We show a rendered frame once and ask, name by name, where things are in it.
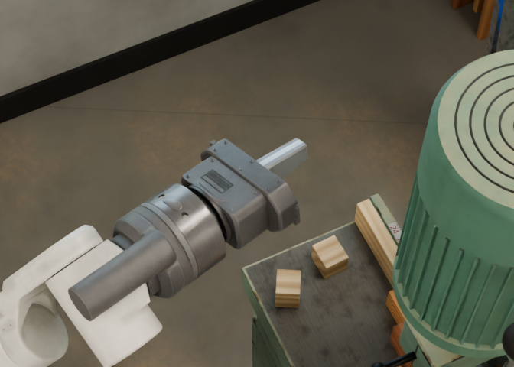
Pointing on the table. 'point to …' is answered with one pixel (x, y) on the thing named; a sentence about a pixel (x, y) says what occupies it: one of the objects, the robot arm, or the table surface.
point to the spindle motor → (463, 215)
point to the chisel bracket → (432, 352)
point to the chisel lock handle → (397, 361)
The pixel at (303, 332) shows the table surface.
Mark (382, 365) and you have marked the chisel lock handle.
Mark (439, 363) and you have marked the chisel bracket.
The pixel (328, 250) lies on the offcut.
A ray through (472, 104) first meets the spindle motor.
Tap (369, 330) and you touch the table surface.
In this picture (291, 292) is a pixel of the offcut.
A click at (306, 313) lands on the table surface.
